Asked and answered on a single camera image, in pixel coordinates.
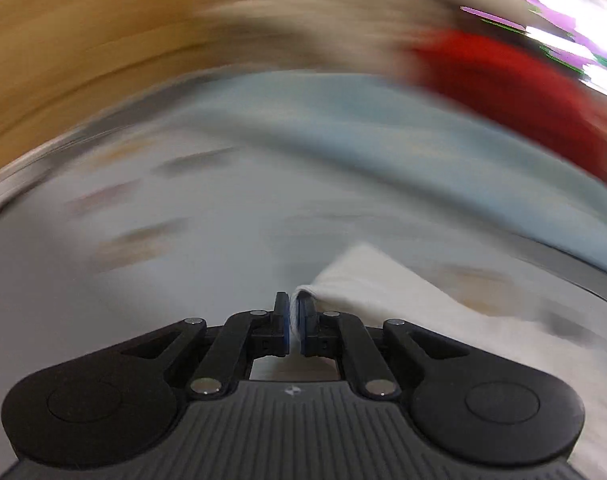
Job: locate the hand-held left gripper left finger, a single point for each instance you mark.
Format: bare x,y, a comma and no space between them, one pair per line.
282,327

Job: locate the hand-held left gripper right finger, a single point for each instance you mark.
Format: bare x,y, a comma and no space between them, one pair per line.
307,342

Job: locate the white garment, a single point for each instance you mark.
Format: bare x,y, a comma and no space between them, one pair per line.
408,300

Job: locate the printed grey white bed sheet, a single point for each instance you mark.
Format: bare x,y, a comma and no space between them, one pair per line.
183,240

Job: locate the light blue blanket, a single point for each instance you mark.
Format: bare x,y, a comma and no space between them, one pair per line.
358,125

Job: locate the beige cloth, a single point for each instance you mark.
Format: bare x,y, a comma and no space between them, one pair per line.
323,20

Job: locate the red pillow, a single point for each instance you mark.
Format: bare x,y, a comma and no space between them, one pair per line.
508,85

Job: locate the bright window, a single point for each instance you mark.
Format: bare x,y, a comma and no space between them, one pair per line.
573,15

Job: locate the wooden bed frame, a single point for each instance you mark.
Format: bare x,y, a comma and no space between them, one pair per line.
83,50

